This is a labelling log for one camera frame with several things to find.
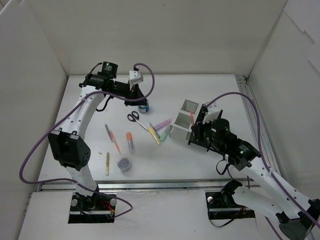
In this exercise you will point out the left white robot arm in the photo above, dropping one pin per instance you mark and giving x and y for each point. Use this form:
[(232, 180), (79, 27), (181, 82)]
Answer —
[(67, 142)]

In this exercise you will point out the grey purple pen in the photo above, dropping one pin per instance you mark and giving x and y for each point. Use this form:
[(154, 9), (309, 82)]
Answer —
[(108, 132)]

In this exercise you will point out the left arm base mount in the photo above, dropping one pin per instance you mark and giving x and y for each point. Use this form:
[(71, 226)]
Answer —
[(97, 209)]

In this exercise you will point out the aluminium right rail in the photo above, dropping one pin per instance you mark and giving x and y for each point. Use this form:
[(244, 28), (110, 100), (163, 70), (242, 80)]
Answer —
[(245, 88)]

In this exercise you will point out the black slotted pen holder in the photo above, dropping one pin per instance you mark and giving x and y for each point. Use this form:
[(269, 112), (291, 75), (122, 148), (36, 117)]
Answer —
[(208, 128)]

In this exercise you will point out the yellow highlighter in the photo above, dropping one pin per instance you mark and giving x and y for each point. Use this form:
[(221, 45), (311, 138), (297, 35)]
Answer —
[(154, 135)]

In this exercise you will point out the aluminium front rail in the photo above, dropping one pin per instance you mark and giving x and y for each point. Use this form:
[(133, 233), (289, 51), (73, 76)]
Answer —
[(140, 185)]

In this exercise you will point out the green highlighter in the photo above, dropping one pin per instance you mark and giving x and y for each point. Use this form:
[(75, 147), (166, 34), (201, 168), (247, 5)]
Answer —
[(165, 134)]

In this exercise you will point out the orange neon pen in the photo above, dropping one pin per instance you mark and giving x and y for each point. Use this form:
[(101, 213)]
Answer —
[(115, 142)]

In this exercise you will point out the orange capped glue stick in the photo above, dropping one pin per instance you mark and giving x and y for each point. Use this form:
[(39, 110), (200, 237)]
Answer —
[(130, 142)]

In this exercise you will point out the blue lidded jar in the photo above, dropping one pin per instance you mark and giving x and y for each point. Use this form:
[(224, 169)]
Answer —
[(144, 108)]

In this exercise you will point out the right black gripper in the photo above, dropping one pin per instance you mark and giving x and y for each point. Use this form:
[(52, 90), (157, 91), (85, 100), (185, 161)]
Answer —
[(198, 133)]

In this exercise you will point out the small clear glitter jar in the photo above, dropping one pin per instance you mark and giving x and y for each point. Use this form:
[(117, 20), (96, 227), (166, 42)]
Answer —
[(124, 164)]

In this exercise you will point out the black handled scissors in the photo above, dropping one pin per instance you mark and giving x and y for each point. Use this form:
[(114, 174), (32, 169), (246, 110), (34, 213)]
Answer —
[(135, 117)]

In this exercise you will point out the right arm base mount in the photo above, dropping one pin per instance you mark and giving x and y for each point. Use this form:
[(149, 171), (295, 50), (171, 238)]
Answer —
[(222, 209)]

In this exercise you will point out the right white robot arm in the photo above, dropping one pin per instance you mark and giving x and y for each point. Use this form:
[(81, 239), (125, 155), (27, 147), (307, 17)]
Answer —
[(294, 211)]

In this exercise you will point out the white slotted pen holder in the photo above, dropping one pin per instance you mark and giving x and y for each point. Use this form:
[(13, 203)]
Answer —
[(180, 127)]

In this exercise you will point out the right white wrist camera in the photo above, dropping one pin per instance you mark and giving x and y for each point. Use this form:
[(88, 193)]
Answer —
[(211, 112)]

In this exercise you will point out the purple highlighter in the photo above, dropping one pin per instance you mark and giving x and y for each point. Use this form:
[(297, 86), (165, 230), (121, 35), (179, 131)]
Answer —
[(163, 124)]

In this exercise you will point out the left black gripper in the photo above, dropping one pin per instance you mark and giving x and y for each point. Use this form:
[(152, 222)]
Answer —
[(135, 95)]

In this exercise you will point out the aluminium rail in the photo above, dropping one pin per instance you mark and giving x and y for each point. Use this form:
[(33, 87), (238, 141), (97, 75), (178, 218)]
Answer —
[(140, 185), (245, 88)]

